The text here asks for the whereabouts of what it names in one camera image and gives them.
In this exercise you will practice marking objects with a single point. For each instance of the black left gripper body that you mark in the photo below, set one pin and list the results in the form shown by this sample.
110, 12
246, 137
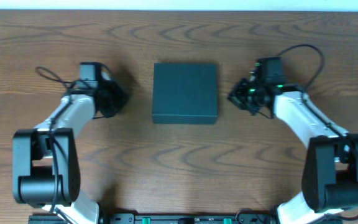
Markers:
117, 97

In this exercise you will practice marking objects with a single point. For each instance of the black gift box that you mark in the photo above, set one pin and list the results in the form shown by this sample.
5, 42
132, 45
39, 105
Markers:
185, 93

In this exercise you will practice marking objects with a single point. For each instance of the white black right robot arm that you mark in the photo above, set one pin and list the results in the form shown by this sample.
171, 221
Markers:
329, 186

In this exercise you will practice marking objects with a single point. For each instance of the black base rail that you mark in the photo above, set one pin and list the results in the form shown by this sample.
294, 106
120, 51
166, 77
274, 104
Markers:
244, 218

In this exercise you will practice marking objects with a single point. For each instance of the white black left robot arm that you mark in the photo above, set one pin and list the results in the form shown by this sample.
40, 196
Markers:
45, 167

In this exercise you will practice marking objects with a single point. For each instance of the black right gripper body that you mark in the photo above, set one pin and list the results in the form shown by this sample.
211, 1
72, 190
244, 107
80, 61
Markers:
239, 94

